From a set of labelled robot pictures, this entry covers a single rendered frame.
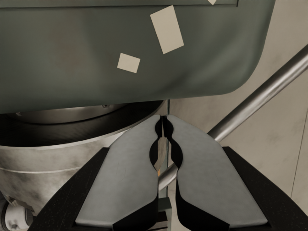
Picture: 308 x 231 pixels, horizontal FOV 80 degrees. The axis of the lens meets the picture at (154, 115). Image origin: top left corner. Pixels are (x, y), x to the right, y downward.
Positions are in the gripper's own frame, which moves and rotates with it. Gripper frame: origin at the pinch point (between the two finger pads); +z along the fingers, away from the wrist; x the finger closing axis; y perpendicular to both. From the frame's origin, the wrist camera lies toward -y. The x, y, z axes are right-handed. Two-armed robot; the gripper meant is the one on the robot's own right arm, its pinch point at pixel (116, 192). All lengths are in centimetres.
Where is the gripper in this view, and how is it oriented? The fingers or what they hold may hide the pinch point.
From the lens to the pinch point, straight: 52.1
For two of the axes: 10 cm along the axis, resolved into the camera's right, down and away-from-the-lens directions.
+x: 1.6, 4.8, -8.6
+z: 9.9, -0.9, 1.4
